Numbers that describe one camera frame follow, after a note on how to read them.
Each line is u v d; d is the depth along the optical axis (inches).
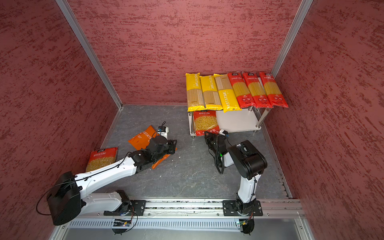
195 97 29.2
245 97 29.3
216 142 28.7
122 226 28.4
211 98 29.2
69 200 15.4
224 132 35.2
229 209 29.2
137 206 29.3
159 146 23.8
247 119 44.1
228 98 29.3
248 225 27.0
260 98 29.2
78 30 31.2
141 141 37.9
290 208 29.9
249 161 19.4
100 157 34.4
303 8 28.1
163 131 27.9
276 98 29.2
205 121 38.3
